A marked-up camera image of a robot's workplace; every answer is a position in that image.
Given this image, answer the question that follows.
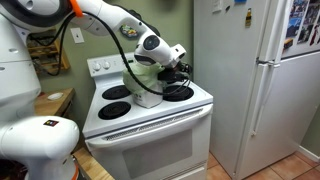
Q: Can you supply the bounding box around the white paper fridge label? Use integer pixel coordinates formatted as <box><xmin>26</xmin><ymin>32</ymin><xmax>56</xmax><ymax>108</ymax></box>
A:
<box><xmin>212</xmin><ymin>0</ymin><xmax>223</xmax><ymax>14</ymax></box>

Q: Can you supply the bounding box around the orange cable clip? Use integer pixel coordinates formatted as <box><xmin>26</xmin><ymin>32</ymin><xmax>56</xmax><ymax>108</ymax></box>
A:
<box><xmin>68</xmin><ymin>0</ymin><xmax>84</xmax><ymax>18</ymax></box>

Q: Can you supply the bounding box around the black coil burner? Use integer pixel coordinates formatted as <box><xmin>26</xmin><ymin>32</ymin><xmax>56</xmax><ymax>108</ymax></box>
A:
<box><xmin>98</xmin><ymin>100</ymin><xmax>132</xmax><ymax>121</ymax></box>
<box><xmin>101</xmin><ymin>84</ymin><xmax>132</xmax><ymax>101</ymax></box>
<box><xmin>162</xmin><ymin>84</ymin><xmax>195</xmax><ymax>102</ymax></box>

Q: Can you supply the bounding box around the wooden kitchen counter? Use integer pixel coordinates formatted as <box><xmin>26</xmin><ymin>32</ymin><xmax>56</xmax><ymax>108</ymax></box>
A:
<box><xmin>34</xmin><ymin>87</ymin><xmax>76</xmax><ymax>118</ymax></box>

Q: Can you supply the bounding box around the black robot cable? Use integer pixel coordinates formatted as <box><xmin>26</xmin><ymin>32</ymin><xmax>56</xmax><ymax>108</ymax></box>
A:
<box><xmin>28</xmin><ymin>11</ymin><xmax>194</xmax><ymax>97</ymax></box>

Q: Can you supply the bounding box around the small white dish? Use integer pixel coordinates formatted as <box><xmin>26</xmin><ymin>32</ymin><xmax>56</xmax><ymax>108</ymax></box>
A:
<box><xmin>46</xmin><ymin>92</ymin><xmax>64</xmax><ymax>101</ymax></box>

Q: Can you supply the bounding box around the pale green bin liner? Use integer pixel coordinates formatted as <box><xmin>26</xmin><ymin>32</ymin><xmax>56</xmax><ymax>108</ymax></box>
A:
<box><xmin>122</xmin><ymin>62</ymin><xmax>166</xmax><ymax>96</ymax></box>

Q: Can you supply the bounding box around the yellow and black fridge magnet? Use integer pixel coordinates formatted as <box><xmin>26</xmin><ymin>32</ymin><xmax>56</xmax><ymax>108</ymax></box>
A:
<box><xmin>245</xmin><ymin>8</ymin><xmax>253</xmax><ymax>29</ymax></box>

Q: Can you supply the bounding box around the white refrigerator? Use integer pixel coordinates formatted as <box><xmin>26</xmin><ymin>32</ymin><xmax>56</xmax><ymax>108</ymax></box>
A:
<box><xmin>193</xmin><ymin>0</ymin><xmax>320</xmax><ymax>180</ymax></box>

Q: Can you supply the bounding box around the wooden spice rack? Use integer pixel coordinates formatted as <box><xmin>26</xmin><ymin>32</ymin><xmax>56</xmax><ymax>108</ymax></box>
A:
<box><xmin>26</xmin><ymin>28</ymin><xmax>71</xmax><ymax>76</ymax></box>

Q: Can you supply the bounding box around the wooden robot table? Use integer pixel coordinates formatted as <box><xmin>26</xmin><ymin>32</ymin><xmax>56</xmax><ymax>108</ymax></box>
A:
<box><xmin>72</xmin><ymin>146</ymin><xmax>114</xmax><ymax>180</ymax></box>

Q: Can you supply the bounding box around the fridge door photo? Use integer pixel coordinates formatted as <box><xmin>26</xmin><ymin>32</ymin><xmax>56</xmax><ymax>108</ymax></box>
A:
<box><xmin>303</xmin><ymin>3</ymin><xmax>320</xmax><ymax>26</ymax></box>
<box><xmin>285</xmin><ymin>16</ymin><xmax>304</xmax><ymax>38</ymax></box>
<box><xmin>297</xmin><ymin>24</ymin><xmax>314</xmax><ymax>44</ymax></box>
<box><xmin>289</xmin><ymin>0</ymin><xmax>309</xmax><ymax>18</ymax></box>

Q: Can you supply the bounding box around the white electric stove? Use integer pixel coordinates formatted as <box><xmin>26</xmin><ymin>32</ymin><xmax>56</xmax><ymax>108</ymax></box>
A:
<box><xmin>82</xmin><ymin>51</ymin><xmax>214</xmax><ymax>180</ymax></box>

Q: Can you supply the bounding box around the white light switch plate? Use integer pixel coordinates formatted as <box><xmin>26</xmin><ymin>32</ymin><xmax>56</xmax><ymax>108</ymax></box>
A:
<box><xmin>70</xmin><ymin>27</ymin><xmax>85</xmax><ymax>44</ymax></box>

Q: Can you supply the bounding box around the white bin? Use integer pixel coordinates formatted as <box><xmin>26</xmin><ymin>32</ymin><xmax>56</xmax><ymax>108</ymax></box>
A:
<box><xmin>131</xmin><ymin>89</ymin><xmax>164</xmax><ymax>109</ymax></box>

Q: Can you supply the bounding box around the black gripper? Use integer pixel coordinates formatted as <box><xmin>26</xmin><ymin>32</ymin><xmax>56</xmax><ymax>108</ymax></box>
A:
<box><xmin>157</xmin><ymin>66</ymin><xmax>188</xmax><ymax>84</ymax></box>

